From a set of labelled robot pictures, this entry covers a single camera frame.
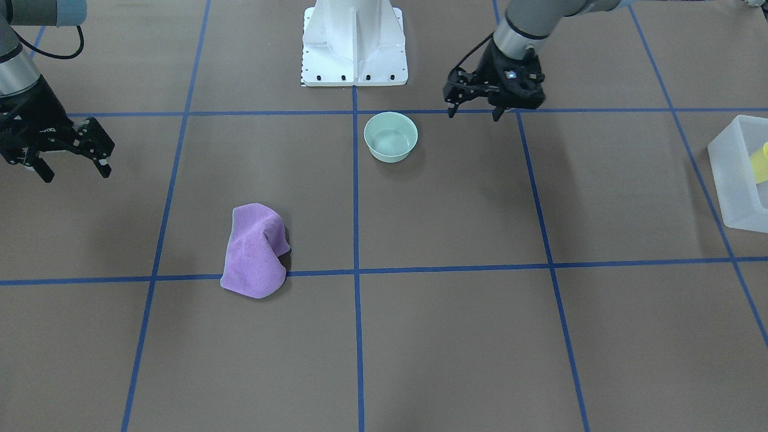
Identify yellow plastic cup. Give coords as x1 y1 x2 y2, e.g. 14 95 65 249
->
749 142 768 184

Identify purple microfiber cloth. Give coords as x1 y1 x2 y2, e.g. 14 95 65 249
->
220 204 291 299

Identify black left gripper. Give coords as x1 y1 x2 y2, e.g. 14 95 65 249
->
443 41 546 121

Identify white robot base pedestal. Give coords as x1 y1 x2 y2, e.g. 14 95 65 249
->
300 1 409 87

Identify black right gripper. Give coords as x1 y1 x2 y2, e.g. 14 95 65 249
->
1 77 115 184

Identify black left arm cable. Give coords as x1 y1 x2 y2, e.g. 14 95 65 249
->
11 25 84 60

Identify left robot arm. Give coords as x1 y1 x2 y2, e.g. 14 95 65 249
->
443 1 631 121

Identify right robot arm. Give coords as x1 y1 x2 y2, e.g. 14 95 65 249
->
1 1 115 183

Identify mint green bowl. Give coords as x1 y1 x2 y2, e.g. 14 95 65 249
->
363 112 419 163

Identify translucent plastic storage box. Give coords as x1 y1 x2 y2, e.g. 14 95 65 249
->
707 115 767 233

